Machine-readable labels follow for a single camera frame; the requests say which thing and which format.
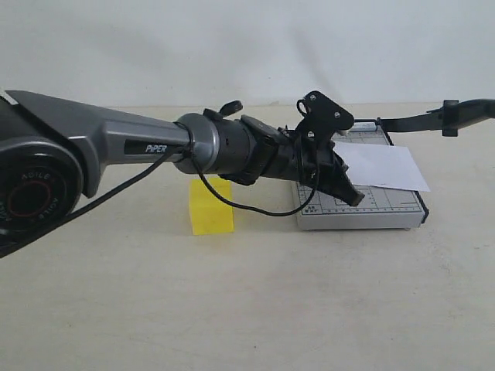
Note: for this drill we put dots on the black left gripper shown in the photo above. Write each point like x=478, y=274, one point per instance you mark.
x=297, y=160

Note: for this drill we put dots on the white paper sheet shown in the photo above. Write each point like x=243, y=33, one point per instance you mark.
x=382, y=166

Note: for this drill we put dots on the yellow foam cube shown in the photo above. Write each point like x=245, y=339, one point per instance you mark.
x=207, y=214

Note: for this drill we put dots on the black cutter blade handle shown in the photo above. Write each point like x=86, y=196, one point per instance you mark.
x=450, y=118

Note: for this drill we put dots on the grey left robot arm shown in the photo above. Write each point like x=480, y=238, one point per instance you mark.
x=53, y=151

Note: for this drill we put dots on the grey paper cutter base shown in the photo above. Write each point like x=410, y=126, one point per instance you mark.
x=380, y=209

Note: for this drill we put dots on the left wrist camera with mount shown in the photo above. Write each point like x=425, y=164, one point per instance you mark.
x=321, y=118

